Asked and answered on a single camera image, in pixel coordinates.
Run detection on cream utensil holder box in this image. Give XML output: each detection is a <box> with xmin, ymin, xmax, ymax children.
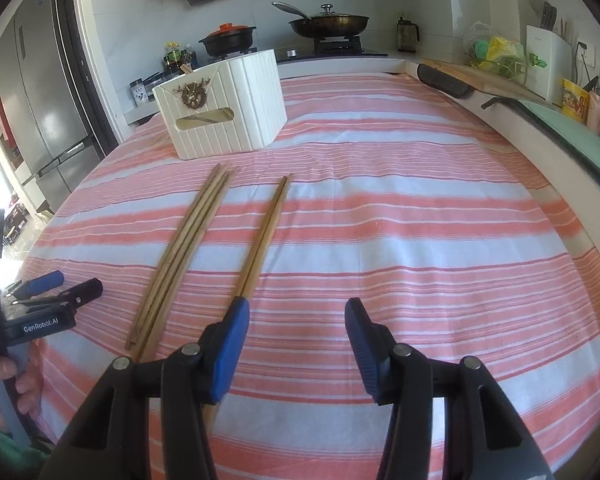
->
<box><xmin>151</xmin><ymin>49</ymin><xmax>288</xmax><ymax>161</ymax></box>

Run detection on person's left forearm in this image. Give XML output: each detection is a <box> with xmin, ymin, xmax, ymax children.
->
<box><xmin>0</xmin><ymin>417</ymin><xmax>48</xmax><ymax>480</ymax></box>

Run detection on white knife holder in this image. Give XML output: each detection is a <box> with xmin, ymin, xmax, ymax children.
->
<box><xmin>524</xmin><ymin>25</ymin><xmax>573</xmax><ymax>106</ymax></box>

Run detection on grey refrigerator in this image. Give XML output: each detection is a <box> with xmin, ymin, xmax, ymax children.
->
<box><xmin>0</xmin><ymin>0</ymin><xmax>106</xmax><ymax>211</ymax></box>

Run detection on black flat pan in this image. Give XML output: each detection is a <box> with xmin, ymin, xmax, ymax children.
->
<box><xmin>481</xmin><ymin>96</ymin><xmax>600</xmax><ymax>196</ymax></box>

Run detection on green cutting board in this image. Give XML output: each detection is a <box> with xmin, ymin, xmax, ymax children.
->
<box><xmin>520</xmin><ymin>100</ymin><xmax>600</xmax><ymax>186</ymax></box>

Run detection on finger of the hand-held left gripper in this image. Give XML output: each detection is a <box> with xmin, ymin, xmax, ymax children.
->
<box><xmin>12</xmin><ymin>278</ymin><xmax>104</xmax><ymax>311</ymax></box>
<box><xmin>2</xmin><ymin>270</ymin><xmax>65</xmax><ymax>301</ymax></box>

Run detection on black handled knives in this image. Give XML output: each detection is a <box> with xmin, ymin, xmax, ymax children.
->
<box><xmin>540</xmin><ymin>1</ymin><xmax>566</xmax><ymax>36</ymax></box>

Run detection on wooden cutting board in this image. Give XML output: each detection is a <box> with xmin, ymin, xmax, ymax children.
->
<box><xmin>420</xmin><ymin>57</ymin><xmax>551</xmax><ymax>106</ymax></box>

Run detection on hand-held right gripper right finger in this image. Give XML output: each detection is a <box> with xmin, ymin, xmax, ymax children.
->
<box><xmin>344</xmin><ymin>297</ymin><xmax>556</xmax><ymax>480</ymax></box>

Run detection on wooden chopsticks bundle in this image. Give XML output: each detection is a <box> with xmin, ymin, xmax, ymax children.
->
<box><xmin>131</xmin><ymin>166</ymin><xmax>230</xmax><ymax>358</ymax></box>

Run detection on black clay pot red lid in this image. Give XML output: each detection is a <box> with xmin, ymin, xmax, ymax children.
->
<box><xmin>198</xmin><ymin>22</ymin><xmax>257</xmax><ymax>58</ymax></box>

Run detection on pink striped tablecloth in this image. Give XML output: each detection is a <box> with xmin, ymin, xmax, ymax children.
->
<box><xmin>12</xmin><ymin>72</ymin><xmax>600</xmax><ymax>480</ymax></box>

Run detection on black tray handle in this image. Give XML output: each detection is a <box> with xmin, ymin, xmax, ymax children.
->
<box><xmin>416</xmin><ymin>63</ymin><xmax>476</xmax><ymax>100</ymax></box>

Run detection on wok with glass lid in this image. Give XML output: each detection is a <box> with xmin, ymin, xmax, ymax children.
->
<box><xmin>272</xmin><ymin>1</ymin><xmax>371</xmax><ymax>41</ymax></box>

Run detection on black gas cooktop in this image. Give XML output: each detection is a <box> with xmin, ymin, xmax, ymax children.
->
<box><xmin>275</xmin><ymin>42</ymin><xmax>388</xmax><ymax>63</ymax></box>

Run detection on glass french press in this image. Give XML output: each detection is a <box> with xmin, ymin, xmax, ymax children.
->
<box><xmin>396</xmin><ymin>16</ymin><xmax>421</xmax><ymax>54</ymax></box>

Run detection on plastic bag of produce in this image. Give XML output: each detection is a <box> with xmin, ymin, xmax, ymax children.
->
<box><xmin>462</xmin><ymin>21</ymin><xmax>527</xmax><ymax>83</ymax></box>

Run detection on yellow printed cup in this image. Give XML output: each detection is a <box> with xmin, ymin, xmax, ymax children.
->
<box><xmin>561</xmin><ymin>77</ymin><xmax>592</xmax><ymax>123</ymax></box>

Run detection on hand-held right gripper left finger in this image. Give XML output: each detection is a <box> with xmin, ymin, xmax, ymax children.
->
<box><xmin>40</xmin><ymin>296</ymin><xmax>252</xmax><ymax>480</ymax></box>

